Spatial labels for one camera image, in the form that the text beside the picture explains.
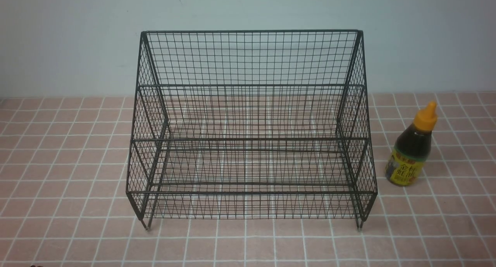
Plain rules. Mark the black wire mesh shelf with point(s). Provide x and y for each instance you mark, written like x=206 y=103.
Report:
x=258 y=124

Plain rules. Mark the seasoning bottle with yellow cap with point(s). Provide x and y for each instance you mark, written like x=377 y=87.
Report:
x=412 y=148

